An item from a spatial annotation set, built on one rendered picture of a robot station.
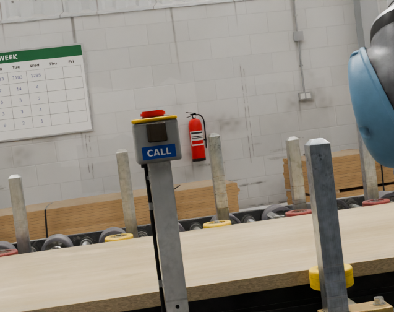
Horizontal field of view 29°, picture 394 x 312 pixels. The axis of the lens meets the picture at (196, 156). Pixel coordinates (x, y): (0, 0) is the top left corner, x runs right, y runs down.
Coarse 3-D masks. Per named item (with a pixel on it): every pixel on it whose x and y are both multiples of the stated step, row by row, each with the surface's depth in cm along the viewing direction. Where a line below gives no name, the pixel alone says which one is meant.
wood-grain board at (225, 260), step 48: (144, 240) 208; (192, 240) 198; (240, 240) 189; (288, 240) 181; (384, 240) 167; (0, 288) 165; (48, 288) 159; (96, 288) 153; (144, 288) 148; (192, 288) 145; (240, 288) 146
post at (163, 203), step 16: (160, 176) 122; (160, 192) 122; (160, 208) 122; (160, 224) 123; (176, 224) 123; (160, 240) 123; (176, 240) 123; (160, 256) 123; (176, 256) 123; (160, 272) 124; (176, 272) 123; (160, 288) 124; (176, 288) 123; (176, 304) 123
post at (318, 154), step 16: (304, 144) 128; (320, 144) 125; (320, 160) 125; (320, 176) 125; (320, 192) 125; (320, 208) 125; (336, 208) 126; (320, 224) 126; (336, 224) 126; (320, 240) 126; (336, 240) 126; (320, 256) 127; (336, 256) 126; (320, 272) 128; (336, 272) 126; (320, 288) 129; (336, 288) 126; (336, 304) 126
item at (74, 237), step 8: (392, 192) 295; (344, 200) 292; (352, 200) 293; (360, 200) 293; (264, 208) 291; (208, 216) 287; (240, 216) 288; (256, 216) 289; (184, 224) 286; (200, 224) 286; (88, 232) 283; (96, 232) 282; (32, 240) 280; (40, 240) 280; (72, 240) 281; (96, 240) 282; (16, 248) 279; (40, 248) 280
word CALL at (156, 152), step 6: (168, 144) 120; (174, 144) 120; (144, 150) 120; (150, 150) 120; (156, 150) 120; (162, 150) 120; (168, 150) 120; (174, 150) 121; (144, 156) 120; (150, 156) 120; (156, 156) 120; (162, 156) 120; (168, 156) 120; (174, 156) 121
